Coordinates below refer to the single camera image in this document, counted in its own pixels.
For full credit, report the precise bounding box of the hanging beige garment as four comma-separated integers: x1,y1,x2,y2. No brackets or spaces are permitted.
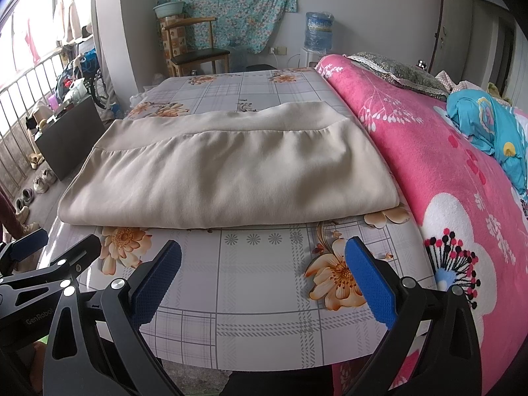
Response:
53,0,95,46

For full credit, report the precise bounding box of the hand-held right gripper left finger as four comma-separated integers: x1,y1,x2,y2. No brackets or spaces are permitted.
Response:
42,239,183,396

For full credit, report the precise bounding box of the cream zip jacket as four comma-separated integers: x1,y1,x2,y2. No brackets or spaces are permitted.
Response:
58,101,401,230

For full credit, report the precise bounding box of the pink floral blanket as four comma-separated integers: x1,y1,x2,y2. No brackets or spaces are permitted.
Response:
314,53,528,396

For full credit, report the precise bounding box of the cyan printed cloth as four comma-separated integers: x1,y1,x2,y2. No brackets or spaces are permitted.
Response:
445,89,528,194

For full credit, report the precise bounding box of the blue water bottle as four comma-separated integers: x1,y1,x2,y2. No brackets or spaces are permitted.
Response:
305,11,335,52

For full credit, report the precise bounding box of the wooden chair with dark seat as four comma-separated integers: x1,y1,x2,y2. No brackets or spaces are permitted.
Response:
164,16,232,78

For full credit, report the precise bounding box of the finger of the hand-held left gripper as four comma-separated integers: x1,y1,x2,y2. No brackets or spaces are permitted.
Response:
0,234,102,298
0,228,49,275

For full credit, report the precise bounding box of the patterned box stack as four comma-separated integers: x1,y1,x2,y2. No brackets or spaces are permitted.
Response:
159,16,188,78

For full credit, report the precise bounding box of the pile of bags and clothes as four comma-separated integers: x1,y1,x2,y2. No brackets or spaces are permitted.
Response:
53,47,110,110

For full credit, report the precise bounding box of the green plastic basin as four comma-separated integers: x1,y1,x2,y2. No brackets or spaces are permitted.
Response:
153,2,185,19

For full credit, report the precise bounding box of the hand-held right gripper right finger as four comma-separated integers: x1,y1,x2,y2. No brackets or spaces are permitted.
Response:
344,236,483,396

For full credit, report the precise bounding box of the metal balcony railing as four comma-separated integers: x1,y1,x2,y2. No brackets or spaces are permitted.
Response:
0,53,64,199

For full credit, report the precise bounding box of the white water dispenser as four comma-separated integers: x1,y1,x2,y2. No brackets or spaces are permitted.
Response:
298,47,328,69

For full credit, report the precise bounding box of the yellow-green cloth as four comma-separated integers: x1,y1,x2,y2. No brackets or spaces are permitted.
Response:
486,82,512,102

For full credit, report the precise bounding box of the dark low cabinet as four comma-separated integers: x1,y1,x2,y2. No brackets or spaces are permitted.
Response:
34,95,106,182

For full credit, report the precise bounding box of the pink checked cloth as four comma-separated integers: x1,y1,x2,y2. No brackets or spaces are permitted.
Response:
435,70,483,91

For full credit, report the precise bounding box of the white door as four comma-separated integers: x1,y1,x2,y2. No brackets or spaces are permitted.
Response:
429,0,473,79

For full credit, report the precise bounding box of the row of shoes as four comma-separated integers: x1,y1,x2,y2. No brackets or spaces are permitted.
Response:
14,152,57,236

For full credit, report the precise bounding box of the grey patterned pillow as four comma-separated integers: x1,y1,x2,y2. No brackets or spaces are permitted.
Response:
346,51,450,100

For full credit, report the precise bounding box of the teal floral wall cloth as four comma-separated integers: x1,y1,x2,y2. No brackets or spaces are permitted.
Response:
159,0,298,54

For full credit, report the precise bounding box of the hanging red garment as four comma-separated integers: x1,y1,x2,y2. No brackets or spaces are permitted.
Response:
25,18,42,65

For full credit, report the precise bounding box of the bed with floral checked sheet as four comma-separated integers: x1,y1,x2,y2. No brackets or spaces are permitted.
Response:
37,68,438,374

